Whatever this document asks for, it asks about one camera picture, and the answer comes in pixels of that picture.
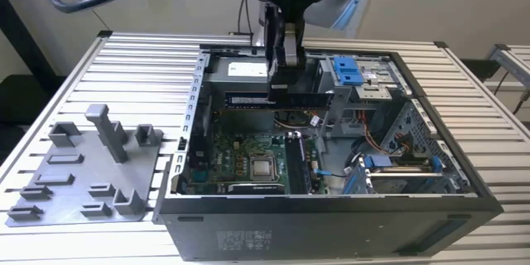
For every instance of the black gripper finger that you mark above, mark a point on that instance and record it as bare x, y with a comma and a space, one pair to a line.
274, 38
287, 88

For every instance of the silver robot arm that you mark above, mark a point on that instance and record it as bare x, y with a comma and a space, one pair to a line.
335, 7

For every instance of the white barcode label tag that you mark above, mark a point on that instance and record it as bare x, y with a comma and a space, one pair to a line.
313, 120

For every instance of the grey power supply unit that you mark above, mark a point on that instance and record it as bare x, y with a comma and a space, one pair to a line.
245, 122

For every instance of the blue drive latch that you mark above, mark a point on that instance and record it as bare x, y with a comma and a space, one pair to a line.
346, 69

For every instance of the grey drive cage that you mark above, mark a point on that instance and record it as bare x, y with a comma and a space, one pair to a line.
351, 103

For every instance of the silver CPU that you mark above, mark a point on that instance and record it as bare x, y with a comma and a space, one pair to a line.
263, 168

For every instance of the green motherboard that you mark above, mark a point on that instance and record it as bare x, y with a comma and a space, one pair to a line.
231, 165

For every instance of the hard disk in blue carrier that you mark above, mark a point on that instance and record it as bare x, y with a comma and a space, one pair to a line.
378, 161

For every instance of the black graphics card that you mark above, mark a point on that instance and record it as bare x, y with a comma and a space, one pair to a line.
257, 188

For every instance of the perforated grey disk bay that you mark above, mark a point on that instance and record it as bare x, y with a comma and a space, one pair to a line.
418, 122

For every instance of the black PC case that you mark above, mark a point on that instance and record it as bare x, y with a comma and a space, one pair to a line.
290, 234

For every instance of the grey parts rack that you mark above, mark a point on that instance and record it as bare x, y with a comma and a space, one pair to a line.
103, 172

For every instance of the aluminium slat side table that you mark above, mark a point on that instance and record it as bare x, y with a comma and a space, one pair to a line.
509, 60

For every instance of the black slanted pole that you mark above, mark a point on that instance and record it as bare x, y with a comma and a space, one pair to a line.
24, 35

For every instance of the black bulky object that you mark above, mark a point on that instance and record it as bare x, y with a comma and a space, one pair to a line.
24, 97

